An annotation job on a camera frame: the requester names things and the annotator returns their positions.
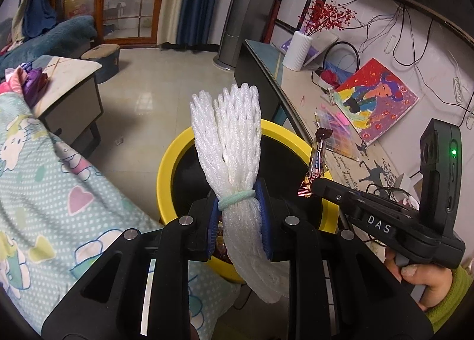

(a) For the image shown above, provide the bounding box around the pink cloth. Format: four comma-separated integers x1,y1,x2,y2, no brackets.
0,69,26,95

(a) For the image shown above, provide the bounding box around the round blue stool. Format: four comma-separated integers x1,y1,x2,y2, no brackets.
81,44,121,83

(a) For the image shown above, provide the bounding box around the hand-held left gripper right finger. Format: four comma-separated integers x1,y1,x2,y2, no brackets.
255,178,434,340

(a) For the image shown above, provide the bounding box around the blue grey heart sofa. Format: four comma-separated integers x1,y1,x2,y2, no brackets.
0,15,98,74

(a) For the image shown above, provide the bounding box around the dark television cabinet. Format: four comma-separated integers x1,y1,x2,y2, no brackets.
234,39,474,222

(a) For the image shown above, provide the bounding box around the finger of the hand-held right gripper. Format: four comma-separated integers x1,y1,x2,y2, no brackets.
310,177,367,223

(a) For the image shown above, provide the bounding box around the purple satin cloth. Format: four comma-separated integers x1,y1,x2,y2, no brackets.
20,62,49,107

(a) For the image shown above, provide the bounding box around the white ribbed vase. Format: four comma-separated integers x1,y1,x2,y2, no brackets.
282,31,314,72

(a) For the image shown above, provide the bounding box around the colourful figure painting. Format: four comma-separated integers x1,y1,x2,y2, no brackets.
334,58,419,147

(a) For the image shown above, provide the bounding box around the cartoon cat printed blanket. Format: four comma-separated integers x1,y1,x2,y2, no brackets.
0,92,241,340

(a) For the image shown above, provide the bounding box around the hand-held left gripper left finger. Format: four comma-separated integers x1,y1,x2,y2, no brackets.
41,181,223,340

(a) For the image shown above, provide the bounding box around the silver candy wrapper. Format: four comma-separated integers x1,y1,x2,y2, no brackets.
299,128,334,199

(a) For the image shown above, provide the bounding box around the grey bedside table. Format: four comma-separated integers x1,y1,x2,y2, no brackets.
20,55,104,157

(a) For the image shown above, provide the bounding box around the green sleeved right forearm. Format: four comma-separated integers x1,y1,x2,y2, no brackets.
424,264,474,334

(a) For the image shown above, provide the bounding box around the person's right hand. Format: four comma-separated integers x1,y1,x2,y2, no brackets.
383,247,455,312

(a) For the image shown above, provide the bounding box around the grey tower air conditioner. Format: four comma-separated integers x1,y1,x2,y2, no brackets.
213,0,293,73

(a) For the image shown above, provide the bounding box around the white foam fruit net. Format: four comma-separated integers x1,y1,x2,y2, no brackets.
190,82,293,304

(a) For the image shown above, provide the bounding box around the clear bead organizer box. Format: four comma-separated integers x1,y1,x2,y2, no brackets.
315,110,362,163

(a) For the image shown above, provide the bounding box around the beige printed table cover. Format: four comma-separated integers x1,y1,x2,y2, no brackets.
276,66,445,215

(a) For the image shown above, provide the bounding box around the yellow rimmed black trash bin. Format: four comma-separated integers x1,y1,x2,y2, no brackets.
156,119,338,285

